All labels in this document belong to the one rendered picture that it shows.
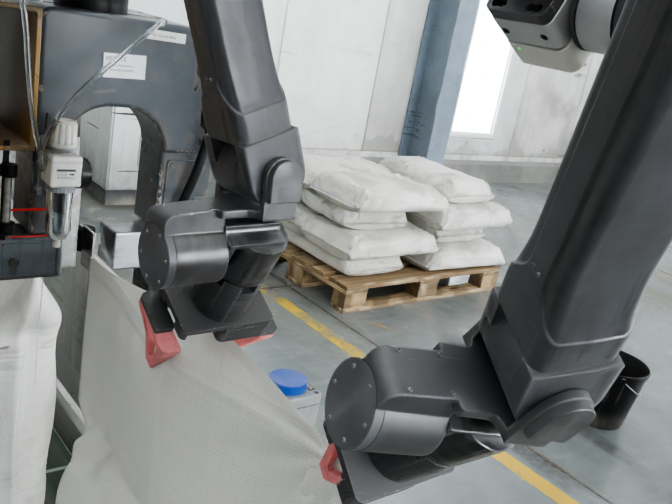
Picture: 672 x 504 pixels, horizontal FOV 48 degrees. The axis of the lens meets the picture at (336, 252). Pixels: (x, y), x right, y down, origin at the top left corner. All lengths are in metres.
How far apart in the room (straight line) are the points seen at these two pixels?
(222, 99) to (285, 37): 5.36
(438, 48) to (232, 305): 6.21
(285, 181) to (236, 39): 0.12
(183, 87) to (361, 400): 0.65
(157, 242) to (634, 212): 0.40
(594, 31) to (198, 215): 0.48
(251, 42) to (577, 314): 0.35
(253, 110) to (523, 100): 7.50
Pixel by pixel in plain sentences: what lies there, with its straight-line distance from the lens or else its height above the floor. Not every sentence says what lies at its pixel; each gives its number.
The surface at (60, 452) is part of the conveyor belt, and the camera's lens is 1.82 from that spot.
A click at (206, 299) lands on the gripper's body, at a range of 0.73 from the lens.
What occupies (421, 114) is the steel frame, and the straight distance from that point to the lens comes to 6.92.
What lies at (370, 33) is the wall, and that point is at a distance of 6.49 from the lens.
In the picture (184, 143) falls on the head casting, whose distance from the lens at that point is 1.05.
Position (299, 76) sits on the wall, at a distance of 6.12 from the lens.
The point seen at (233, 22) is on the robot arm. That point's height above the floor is 1.37.
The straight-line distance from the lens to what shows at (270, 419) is 0.71.
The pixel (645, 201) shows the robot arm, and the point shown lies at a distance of 0.36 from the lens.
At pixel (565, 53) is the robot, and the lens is 0.93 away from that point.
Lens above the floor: 1.39
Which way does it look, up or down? 17 degrees down
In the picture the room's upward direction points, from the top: 11 degrees clockwise
